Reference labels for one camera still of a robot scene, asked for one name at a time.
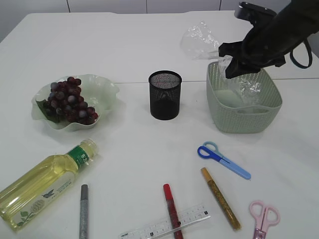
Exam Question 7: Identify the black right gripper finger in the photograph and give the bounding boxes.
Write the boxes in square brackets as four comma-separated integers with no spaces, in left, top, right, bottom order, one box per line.
[218,41,242,56]
[225,58,260,79]

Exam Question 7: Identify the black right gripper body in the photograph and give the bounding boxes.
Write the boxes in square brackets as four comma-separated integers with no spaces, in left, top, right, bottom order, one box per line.
[232,24,307,70]

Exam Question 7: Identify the clear plastic sheet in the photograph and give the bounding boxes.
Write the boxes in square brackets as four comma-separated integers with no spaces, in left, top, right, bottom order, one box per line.
[180,21,262,106]

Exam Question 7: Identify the blue scissors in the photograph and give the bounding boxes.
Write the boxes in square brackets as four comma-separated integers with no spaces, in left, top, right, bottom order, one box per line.
[197,141,251,180]

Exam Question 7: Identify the pink scissors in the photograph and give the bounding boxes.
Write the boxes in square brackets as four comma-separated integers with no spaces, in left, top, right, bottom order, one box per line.
[249,200,281,239]

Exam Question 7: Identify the purple grape bunch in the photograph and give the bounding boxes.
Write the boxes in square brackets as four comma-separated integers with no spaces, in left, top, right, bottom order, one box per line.
[36,76,99,125]

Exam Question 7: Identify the yellow tea bottle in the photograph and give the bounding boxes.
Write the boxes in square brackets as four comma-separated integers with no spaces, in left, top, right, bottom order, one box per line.
[0,139,98,231]

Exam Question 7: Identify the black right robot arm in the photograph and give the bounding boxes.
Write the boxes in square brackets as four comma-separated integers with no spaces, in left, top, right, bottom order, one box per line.
[219,0,319,79]

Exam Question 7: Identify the pale green woven basket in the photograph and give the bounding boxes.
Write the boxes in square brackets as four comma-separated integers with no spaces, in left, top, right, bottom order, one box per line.
[206,62,283,133]

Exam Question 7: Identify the black mesh pen holder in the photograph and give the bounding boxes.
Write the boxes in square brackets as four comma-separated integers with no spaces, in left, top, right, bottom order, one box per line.
[149,70,182,120]

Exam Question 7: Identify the gold glitter pen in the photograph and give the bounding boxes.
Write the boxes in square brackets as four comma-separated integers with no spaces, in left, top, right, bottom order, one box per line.
[200,167,241,231]

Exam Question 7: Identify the pale green wavy glass plate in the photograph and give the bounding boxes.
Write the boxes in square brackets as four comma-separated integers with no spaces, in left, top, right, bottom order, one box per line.
[31,74,120,131]

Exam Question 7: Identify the clear plastic ruler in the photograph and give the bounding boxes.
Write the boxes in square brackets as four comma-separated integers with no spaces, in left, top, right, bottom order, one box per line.
[118,204,211,239]

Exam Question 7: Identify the red glitter pen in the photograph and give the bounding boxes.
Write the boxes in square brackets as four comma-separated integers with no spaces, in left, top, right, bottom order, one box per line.
[163,184,180,229]

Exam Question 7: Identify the silver glitter pen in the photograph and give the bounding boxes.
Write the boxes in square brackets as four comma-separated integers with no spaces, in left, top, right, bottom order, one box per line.
[79,184,88,239]

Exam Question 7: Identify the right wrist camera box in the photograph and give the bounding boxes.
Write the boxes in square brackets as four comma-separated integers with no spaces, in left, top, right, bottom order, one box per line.
[234,1,277,26]

